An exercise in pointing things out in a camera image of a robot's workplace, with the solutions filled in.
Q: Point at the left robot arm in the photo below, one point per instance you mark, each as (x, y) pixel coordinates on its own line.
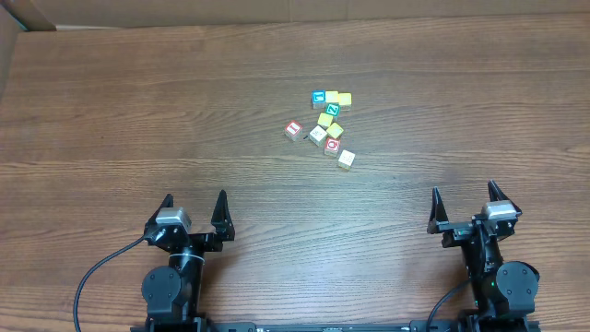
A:
(172, 292)

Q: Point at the blue letter block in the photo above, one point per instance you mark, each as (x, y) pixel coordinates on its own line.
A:
(318, 99)

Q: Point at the yellow block middle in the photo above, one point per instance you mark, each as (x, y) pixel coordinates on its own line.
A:
(325, 120)

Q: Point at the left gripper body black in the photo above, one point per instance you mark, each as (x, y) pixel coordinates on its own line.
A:
(202, 242)

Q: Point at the yellow block top right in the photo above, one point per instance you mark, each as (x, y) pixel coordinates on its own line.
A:
(345, 101)

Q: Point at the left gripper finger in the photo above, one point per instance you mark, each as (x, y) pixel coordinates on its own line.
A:
(166, 203)
(221, 219)

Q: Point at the white picture block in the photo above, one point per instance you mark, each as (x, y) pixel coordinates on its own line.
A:
(318, 136)

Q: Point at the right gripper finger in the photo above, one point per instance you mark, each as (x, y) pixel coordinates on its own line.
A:
(496, 194)
(438, 221)

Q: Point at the green Z letter block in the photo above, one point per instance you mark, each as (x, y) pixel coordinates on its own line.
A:
(332, 109)

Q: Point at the red I letter block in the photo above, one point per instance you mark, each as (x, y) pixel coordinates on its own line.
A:
(293, 130)

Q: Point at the pale yellow block top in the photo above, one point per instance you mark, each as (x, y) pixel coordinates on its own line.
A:
(332, 96)

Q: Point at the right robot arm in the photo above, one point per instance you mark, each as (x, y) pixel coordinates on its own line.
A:
(504, 292)

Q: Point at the yellow block lower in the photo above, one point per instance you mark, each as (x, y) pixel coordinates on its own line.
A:
(334, 130)

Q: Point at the white dotted wooden block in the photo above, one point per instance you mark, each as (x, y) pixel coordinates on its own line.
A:
(346, 159)

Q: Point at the red Q letter block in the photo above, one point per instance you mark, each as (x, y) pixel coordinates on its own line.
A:
(332, 147)

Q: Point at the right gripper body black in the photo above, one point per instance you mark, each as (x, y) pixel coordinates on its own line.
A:
(458, 229)

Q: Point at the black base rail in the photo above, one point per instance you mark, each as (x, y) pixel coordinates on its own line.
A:
(412, 326)

